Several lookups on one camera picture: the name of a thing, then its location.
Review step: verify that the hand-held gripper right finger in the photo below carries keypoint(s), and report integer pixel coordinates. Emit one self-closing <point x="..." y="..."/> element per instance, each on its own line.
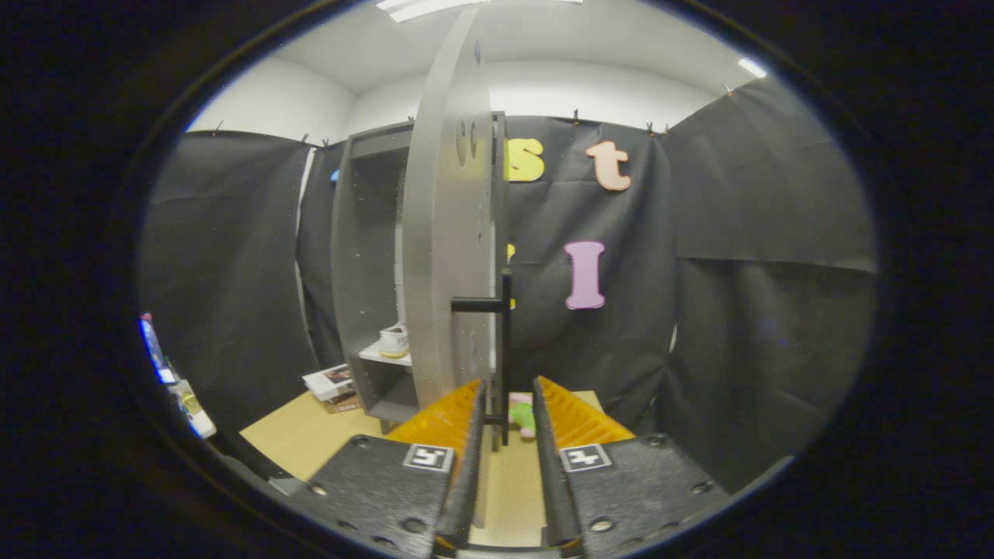
<point x="550" y="466"/>

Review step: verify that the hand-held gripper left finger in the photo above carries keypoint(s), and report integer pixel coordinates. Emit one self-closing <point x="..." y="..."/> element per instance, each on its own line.
<point x="470" y="466"/>

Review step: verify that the white shoe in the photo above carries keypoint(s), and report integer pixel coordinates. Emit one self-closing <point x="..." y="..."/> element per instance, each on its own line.
<point x="394" y="341"/>

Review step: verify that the grey shoe cabinet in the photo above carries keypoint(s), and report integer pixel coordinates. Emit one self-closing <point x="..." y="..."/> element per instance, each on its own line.
<point x="365" y="256"/>

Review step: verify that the light grey shoe cabinet door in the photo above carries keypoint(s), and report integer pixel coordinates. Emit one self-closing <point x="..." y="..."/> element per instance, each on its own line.
<point x="443" y="233"/>

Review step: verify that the green and pink plush toy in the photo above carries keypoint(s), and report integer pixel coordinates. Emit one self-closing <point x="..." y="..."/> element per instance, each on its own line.
<point x="522" y="415"/>

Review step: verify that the brown flat box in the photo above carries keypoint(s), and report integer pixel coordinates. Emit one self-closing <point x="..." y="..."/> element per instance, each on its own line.
<point x="345" y="404"/>

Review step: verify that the white flat box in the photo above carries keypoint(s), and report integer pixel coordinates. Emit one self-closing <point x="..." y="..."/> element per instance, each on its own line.
<point x="330" y="380"/>

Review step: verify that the black backdrop cloth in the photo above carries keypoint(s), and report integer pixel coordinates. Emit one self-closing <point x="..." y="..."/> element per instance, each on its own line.
<point x="738" y="349"/>

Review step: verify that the small white yellow object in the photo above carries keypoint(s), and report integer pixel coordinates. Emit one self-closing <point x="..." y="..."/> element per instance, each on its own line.
<point x="192" y="407"/>

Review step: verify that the blue and white object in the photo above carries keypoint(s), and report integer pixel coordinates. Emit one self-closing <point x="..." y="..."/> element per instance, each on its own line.
<point x="155" y="349"/>

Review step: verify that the small ceiling light panel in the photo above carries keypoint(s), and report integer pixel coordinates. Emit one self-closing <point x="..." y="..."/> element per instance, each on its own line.
<point x="752" y="67"/>

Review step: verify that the long ceiling light panel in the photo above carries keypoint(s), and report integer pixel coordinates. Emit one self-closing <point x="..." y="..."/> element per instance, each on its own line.
<point x="435" y="6"/>

